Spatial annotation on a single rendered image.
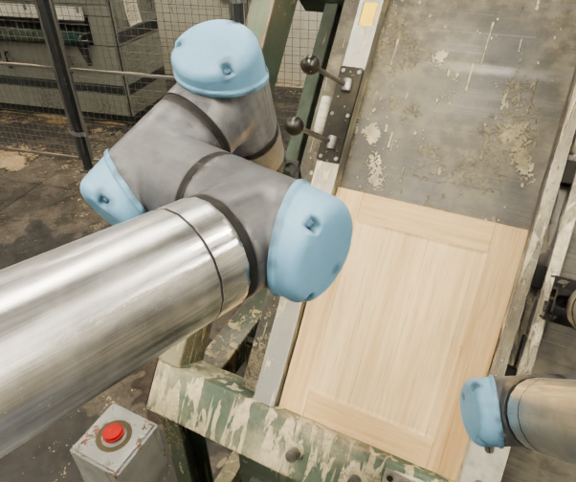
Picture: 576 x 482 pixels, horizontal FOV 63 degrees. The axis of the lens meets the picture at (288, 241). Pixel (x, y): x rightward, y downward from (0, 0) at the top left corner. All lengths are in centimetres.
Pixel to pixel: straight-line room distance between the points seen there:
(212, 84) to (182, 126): 4
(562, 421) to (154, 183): 38
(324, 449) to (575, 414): 64
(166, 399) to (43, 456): 114
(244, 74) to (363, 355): 71
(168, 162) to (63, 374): 18
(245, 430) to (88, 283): 88
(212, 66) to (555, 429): 42
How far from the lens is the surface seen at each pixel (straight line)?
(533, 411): 52
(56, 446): 226
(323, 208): 28
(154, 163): 36
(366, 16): 108
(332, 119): 101
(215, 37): 42
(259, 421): 106
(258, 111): 43
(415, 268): 96
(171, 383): 115
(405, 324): 97
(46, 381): 22
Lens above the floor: 176
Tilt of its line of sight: 35 degrees down
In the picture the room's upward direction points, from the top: straight up
